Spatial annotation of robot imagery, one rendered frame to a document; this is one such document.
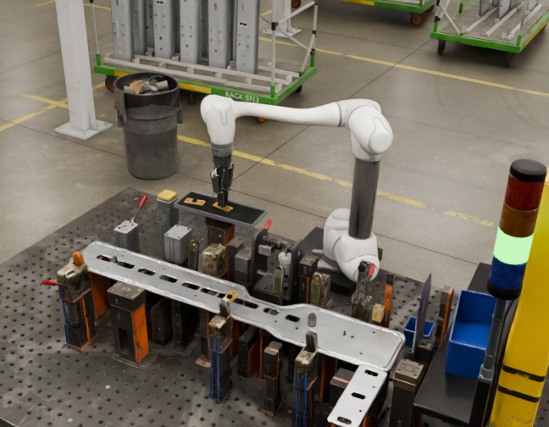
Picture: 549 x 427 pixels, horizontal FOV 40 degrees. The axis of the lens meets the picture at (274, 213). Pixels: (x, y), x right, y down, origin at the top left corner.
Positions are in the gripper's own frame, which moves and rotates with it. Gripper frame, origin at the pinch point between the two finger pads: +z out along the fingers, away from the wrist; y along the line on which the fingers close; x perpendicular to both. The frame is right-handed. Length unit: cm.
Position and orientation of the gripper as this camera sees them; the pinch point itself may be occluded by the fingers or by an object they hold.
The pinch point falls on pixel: (222, 197)
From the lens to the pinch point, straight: 313.0
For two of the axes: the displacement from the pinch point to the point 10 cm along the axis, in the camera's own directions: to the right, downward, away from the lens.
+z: -0.2, 8.7, 5.0
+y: -6.1, 3.9, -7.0
